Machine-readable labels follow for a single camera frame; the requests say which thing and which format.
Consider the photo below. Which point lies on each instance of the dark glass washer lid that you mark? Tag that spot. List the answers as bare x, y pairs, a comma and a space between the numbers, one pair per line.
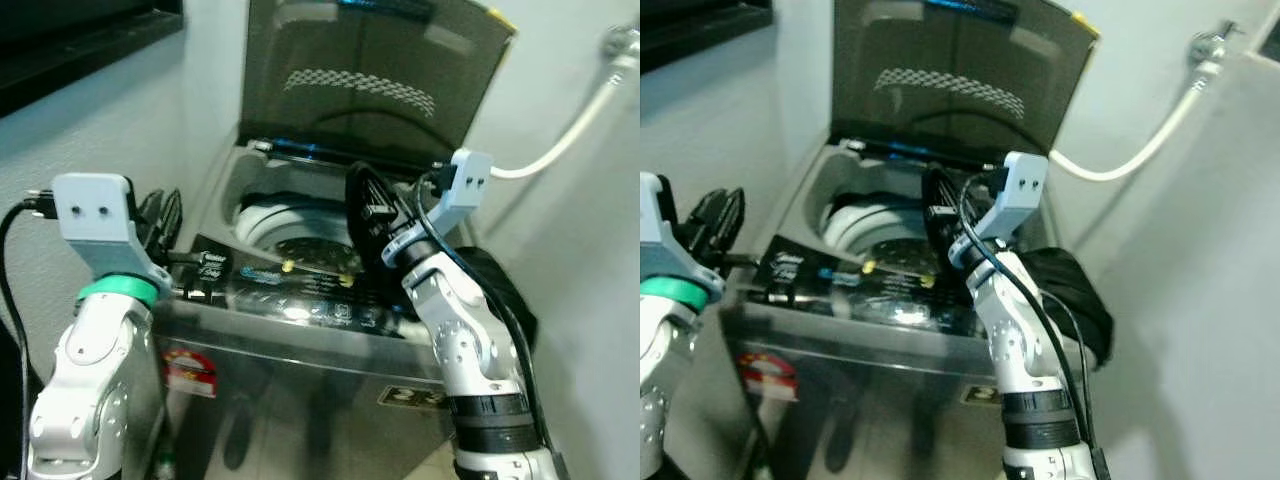
960, 55
370, 60

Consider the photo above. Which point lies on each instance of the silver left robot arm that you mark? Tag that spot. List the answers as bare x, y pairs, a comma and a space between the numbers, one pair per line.
665, 350
95, 370

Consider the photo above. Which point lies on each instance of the white washer tub rim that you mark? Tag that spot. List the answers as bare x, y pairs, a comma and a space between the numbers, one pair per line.
850, 222
275, 218

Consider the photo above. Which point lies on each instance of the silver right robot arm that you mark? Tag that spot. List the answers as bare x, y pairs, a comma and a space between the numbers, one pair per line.
460, 340
1025, 340

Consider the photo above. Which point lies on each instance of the black yellow label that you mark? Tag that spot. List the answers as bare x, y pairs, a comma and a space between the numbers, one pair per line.
412, 398
983, 395

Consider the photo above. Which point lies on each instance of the black window frame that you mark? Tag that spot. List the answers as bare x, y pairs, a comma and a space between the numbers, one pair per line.
700, 25
80, 45

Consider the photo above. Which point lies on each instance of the yellow lid sticker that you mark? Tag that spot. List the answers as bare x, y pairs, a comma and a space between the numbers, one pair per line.
1085, 23
502, 19

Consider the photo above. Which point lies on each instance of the chrome wall tap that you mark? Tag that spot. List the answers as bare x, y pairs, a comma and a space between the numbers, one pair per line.
1208, 45
620, 42

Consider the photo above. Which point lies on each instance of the silver top-load washing machine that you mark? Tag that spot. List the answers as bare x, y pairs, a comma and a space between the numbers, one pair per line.
300, 400
880, 400

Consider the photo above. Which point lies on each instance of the red round sticker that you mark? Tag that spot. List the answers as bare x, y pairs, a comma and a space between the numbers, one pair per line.
190, 372
767, 376

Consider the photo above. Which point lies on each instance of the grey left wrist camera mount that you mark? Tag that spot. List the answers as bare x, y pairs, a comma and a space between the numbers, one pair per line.
95, 215
660, 240

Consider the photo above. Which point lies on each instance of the black garment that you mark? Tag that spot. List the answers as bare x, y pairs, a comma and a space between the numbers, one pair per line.
1075, 295
505, 290

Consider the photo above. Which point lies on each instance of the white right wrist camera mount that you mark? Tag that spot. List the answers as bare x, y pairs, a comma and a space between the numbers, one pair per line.
465, 185
1020, 185

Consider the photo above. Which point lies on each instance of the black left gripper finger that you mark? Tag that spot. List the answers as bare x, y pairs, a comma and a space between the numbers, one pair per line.
708, 222
173, 218
153, 218
734, 222

